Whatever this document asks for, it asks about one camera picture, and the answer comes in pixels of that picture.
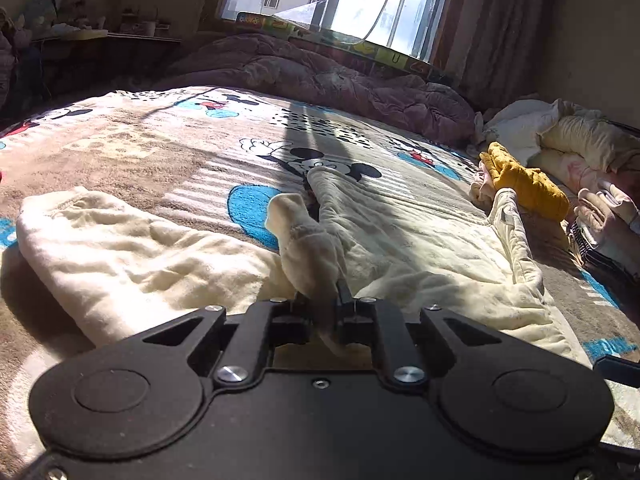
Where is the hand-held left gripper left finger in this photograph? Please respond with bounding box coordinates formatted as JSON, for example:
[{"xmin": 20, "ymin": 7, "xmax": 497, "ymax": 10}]
[{"xmin": 142, "ymin": 297, "xmax": 314, "ymax": 387}]

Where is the curtain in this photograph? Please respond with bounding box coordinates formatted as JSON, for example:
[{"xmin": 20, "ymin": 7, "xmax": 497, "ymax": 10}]
[{"xmin": 434, "ymin": 0, "xmax": 551, "ymax": 111}]

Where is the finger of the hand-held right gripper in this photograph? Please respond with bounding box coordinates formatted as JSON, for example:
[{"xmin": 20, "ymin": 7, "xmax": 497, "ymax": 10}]
[{"xmin": 592, "ymin": 354, "xmax": 640, "ymax": 388}]

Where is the yellow knit sweater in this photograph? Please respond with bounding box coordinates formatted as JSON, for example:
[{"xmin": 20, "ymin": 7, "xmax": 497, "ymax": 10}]
[{"xmin": 479, "ymin": 141, "xmax": 571, "ymax": 223}]

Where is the purple quilt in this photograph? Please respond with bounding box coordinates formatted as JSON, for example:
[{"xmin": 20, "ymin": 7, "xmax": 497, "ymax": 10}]
[{"xmin": 150, "ymin": 34, "xmax": 477, "ymax": 149}]

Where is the cream padded jacket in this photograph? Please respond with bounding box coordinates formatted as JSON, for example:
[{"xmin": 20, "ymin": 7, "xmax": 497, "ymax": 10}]
[{"xmin": 15, "ymin": 165, "xmax": 586, "ymax": 361}]

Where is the cartoon printed blanket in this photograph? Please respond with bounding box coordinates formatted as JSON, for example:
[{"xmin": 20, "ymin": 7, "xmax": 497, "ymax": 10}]
[{"xmin": 0, "ymin": 85, "xmax": 640, "ymax": 466}]

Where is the clear plastic tube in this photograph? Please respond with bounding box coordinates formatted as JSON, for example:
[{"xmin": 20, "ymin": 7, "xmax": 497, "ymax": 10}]
[{"xmin": 320, "ymin": 0, "xmax": 410, "ymax": 47}]

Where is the desk lamp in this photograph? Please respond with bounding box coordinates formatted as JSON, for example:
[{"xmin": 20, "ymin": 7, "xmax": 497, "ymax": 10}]
[{"xmin": 50, "ymin": 0, "xmax": 93, "ymax": 28}]

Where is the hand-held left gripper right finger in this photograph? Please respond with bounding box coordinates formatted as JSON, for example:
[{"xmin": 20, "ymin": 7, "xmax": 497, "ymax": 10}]
[{"xmin": 334, "ymin": 279, "xmax": 504, "ymax": 387}]

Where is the colourful foam mat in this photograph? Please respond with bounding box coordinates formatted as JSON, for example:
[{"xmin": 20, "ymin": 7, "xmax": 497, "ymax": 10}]
[{"xmin": 235, "ymin": 11, "xmax": 451, "ymax": 84}]

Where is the cluttered desk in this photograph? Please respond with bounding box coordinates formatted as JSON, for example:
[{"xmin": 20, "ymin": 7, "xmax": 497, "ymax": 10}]
[{"xmin": 27, "ymin": 29, "xmax": 184, "ymax": 93}]

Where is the pile of cream bedding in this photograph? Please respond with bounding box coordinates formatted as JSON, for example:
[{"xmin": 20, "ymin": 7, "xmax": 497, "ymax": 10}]
[{"xmin": 474, "ymin": 99, "xmax": 640, "ymax": 186}]

